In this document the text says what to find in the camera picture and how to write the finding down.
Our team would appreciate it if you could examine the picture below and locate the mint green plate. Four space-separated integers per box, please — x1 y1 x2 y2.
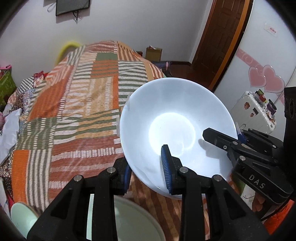
86 194 166 240

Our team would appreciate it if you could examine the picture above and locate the cardboard box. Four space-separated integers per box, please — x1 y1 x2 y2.
145 46 162 62

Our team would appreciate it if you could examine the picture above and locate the yellow foam tube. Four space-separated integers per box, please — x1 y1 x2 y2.
54 41 81 66

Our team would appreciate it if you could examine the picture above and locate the green storage box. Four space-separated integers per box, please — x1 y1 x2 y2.
0 65 16 109

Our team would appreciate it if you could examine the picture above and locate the green bowl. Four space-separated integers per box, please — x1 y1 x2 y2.
11 202 39 238

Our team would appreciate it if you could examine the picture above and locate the small wall monitor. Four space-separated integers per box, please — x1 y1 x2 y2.
56 0 90 16

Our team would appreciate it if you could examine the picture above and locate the striped orange patchwork blanket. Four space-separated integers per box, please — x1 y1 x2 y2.
12 41 182 240

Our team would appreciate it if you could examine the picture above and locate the white patterned bowl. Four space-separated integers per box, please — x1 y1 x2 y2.
119 77 237 197

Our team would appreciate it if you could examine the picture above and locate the light blue folded cloth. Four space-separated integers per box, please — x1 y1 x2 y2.
0 108 22 165

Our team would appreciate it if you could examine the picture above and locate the brown wooden door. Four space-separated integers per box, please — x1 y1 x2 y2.
188 0 253 91

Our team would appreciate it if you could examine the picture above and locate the white wardrobe with hearts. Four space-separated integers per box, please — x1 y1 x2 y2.
214 1 295 140

